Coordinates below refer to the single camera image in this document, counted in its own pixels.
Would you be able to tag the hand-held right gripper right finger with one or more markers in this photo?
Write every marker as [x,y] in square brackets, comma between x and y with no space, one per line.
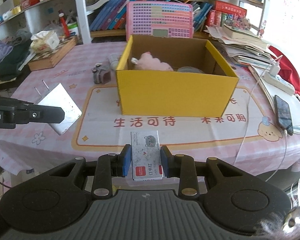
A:
[166,161]

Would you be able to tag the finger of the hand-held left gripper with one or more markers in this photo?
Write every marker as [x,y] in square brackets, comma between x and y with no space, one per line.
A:
[45,115]

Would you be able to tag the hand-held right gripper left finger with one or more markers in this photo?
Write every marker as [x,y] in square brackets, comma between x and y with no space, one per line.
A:
[126,161]

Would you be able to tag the white charger plug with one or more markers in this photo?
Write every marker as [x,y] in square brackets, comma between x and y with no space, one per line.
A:
[62,110]

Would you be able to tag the white staples box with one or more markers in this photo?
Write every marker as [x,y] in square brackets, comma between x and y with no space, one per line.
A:
[146,155]

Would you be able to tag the small grey toy camera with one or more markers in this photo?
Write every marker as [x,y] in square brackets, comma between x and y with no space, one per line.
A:
[101,75]

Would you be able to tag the yellow cardboard box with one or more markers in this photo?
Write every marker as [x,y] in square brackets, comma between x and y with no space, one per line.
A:
[175,92]

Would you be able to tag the clear tape roll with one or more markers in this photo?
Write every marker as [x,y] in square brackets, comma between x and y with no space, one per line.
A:
[190,69]

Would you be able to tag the pink plush toy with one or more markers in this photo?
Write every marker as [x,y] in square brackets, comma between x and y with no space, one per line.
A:
[152,62]

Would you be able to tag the white green container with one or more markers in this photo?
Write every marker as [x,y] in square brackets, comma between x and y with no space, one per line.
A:
[73,30]

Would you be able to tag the pink checkered tablecloth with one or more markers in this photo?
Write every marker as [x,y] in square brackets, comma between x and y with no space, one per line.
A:
[52,152]

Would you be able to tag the wooden chessboard box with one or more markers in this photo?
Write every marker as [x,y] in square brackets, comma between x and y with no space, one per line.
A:
[52,55]

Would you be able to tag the pile of clothes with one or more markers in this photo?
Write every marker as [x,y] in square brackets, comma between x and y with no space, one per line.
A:
[7,55]

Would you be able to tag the plastic bag of snacks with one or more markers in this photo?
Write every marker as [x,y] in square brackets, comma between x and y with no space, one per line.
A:
[45,42]

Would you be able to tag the white bookshelf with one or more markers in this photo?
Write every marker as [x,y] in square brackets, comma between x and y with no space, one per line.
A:
[81,10]

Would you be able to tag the row of colourful books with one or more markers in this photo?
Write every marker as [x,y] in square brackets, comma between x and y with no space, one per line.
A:
[110,12]

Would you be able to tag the black smartphone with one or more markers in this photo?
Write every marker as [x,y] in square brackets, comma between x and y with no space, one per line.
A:
[283,115]

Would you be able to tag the fuzzy garment with metal snap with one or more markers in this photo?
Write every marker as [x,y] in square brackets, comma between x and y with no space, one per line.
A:
[290,217]

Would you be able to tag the white power strip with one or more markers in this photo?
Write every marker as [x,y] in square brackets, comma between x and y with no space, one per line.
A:
[278,83]

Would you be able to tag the stack of papers and books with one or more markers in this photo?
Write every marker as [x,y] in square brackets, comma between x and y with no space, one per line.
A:
[242,45]

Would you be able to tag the white plugged charger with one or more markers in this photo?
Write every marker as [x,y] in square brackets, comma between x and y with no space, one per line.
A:
[275,68]

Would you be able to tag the pink toy learning tablet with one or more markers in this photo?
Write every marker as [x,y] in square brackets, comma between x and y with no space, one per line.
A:
[160,17]

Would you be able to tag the row of thin blue books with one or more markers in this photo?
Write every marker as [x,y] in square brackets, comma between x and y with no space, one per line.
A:
[201,13]

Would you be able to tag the red cloth bag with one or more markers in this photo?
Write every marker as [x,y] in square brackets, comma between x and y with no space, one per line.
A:
[290,70]

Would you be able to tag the red book box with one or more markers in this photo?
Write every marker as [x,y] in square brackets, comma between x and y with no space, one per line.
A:
[227,11]

